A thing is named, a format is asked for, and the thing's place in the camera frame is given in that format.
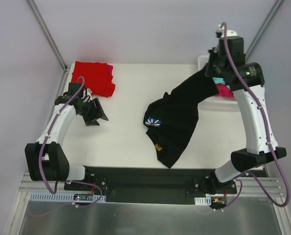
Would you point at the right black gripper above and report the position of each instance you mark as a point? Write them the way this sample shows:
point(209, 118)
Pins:
point(211, 69)

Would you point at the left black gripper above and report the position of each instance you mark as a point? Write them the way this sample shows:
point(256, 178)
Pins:
point(93, 113)

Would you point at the white plastic basket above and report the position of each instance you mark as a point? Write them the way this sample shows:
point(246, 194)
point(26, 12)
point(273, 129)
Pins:
point(202, 61)

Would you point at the black daisy t-shirt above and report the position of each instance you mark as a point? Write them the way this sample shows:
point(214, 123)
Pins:
point(171, 120)

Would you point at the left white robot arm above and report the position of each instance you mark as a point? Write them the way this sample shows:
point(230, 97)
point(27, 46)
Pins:
point(45, 158)

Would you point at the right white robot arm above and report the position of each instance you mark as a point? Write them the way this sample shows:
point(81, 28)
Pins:
point(248, 86)

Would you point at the teal t-shirt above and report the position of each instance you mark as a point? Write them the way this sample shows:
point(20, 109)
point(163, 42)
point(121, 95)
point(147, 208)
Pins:
point(218, 80)

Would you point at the magenta t-shirt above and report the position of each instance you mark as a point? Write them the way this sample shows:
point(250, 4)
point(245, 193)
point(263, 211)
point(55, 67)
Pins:
point(224, 91)

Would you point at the folded red t-shirt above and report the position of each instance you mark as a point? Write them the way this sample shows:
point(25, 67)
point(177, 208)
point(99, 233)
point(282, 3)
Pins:
point(96, 77)

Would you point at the folded pink t-shirt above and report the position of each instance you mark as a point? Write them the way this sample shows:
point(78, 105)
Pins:
point(109, 69)

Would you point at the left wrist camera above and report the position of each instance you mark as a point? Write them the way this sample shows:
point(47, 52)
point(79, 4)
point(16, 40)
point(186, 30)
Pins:
point(87, 95)

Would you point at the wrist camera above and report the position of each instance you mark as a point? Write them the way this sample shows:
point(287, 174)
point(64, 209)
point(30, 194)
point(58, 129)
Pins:
point(87, 95)
point(220, 32)

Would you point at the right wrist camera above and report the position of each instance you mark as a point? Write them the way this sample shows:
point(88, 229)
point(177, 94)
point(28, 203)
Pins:
point(220, 32)

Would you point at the left aluminium frame post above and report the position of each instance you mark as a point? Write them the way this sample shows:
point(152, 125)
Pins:
point(46, 33)

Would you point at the aluminium frame post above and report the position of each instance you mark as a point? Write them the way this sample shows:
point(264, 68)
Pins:
point(46, 33)
point(264, 26)

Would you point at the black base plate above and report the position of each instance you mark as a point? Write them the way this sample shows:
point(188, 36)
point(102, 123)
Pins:
point(146, 185)

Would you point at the right aluminium frame post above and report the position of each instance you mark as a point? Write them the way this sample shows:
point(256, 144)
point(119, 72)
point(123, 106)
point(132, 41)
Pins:
point(264, 26)

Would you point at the left white cable duct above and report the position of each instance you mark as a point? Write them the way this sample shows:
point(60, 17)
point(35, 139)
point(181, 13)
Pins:
point(66, 197)

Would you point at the white cable duct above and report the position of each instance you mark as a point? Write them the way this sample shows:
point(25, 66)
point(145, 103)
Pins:
point(202, 201)
point(66, 197)

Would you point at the right white cable duct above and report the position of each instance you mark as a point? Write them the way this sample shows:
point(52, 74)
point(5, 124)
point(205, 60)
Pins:
point(202, 201)

